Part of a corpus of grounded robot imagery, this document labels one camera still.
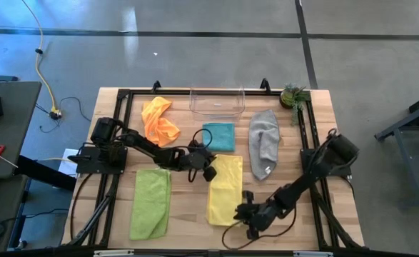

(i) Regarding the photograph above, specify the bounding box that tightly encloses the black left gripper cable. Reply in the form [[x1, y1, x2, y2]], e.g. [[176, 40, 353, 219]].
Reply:
[[190, 128, 214, 153]]

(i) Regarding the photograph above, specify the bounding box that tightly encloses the grey microfiber towel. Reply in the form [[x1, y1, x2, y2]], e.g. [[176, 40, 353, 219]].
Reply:
[[248, 109, 281, 181]]

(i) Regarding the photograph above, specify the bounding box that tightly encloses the teal microfiber towel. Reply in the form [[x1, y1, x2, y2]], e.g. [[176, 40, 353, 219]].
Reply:
[[202, 122, 236, 153]]

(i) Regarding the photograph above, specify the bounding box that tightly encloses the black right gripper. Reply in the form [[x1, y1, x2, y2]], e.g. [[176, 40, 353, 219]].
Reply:
[[233, 191, 283, 241]]

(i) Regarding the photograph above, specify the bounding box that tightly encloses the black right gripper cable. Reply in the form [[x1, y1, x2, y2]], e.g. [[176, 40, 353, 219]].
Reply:
[[221, 205, 298, 251]]

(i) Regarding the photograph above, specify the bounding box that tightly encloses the clear plastic bin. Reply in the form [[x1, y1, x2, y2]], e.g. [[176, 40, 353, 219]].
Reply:
[[189, 85, 246, 122]]

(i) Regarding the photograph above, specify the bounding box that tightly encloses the grey desk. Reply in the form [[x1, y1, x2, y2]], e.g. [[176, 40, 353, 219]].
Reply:
[[0, 81, 42, 179]]

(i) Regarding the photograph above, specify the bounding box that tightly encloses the grey metal trestle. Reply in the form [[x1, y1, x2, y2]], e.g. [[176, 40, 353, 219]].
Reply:
[[374, 89, 419, 210]]

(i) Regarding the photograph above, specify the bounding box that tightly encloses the potted succulent plant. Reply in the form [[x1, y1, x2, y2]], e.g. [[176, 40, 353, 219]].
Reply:
[[279, 84, 312, 126]]

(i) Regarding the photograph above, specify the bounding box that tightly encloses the green microfiber towel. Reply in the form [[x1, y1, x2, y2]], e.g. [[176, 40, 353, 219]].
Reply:
[[129, 168, 173, 241]]

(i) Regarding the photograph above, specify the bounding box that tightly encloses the yellow floor cable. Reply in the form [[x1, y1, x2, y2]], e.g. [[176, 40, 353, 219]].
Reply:
[[19, 0, 63, 121]]

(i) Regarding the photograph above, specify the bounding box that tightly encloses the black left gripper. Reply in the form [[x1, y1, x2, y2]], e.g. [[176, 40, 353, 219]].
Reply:
[[176, 139, 218, 183]]

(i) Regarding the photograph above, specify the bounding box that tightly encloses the black floor cable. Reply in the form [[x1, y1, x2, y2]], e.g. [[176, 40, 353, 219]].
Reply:
[[36, 96, 92, 134]]

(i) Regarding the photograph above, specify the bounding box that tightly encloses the orange microfiber towel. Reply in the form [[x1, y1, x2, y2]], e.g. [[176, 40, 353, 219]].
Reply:
[[141, 96, 181, 148]]

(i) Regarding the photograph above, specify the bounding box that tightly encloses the white paper sheet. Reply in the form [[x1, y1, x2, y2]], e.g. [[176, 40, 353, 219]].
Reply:
[[58, 148, 80, 178]]

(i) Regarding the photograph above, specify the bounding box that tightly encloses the yellow microfiber towel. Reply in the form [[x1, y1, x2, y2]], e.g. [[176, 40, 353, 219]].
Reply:
[[206, 153, 244, 227]]

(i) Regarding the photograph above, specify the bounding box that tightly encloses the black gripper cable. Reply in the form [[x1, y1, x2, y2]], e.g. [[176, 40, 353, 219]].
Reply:
[[190, 128, 214, 153], [221, 205, 298, 251]]

